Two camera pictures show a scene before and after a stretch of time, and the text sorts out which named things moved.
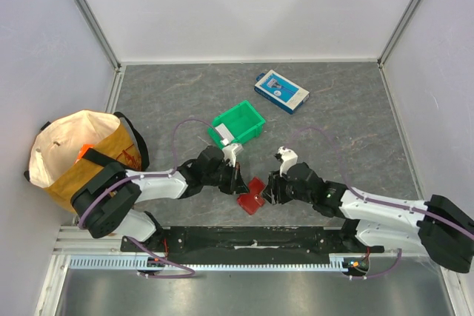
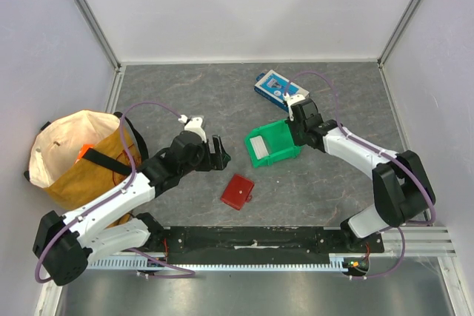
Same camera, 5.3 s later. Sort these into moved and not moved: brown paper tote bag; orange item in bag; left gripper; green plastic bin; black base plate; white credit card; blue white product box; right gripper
Moved: right gripper; white credit card; green plastic bin; left gripper
Not moved: orange item in bag; blue white product box; brown paper tote bag; black base plate
